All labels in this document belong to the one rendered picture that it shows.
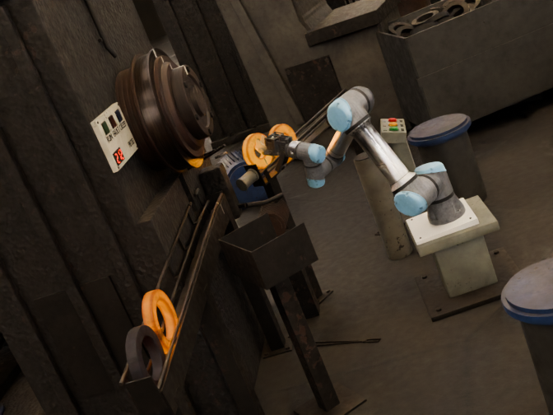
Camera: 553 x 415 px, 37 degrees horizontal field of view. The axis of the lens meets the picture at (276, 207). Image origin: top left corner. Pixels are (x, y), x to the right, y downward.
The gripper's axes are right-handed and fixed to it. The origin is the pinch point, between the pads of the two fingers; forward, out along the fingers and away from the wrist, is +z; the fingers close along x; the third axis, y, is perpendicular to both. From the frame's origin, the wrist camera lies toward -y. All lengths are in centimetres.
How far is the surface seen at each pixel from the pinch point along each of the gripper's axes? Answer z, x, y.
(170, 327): -62, 116, 4
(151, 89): -13, 60, 52
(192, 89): -13, 41, 45
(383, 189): -38, -37, -33
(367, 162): -33, -35, -19
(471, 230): -98, -5, -22
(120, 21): 30, 32, 65
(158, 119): -16, 63, 42
